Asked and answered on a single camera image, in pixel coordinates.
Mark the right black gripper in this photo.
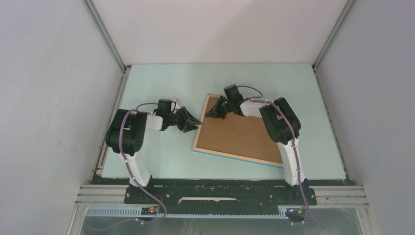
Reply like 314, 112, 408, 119
205, 96, 233, 120

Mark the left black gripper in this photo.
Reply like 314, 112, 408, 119
167, 107, 202, 133

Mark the wooden picture frame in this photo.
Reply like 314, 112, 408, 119
192, 93, 285, 168

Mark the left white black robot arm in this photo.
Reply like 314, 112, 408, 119
105, 99, 202, 204

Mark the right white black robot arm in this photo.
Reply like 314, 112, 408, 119
205, 84, 306, 205

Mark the left small circuit board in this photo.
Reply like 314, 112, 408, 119
141, 207, 160, 216

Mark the small circuit board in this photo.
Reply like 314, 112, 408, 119
141, 207, 160, 216
286, 209, 306, 225

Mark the right small circuit board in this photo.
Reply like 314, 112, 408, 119
286, 209, 306, 225

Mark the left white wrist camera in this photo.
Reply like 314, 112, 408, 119
172, 99, 181, 111

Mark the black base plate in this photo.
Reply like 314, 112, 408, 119
124, 179, 317, 216

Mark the aluminium rail frame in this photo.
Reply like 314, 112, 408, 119
75, 185, 369, 209

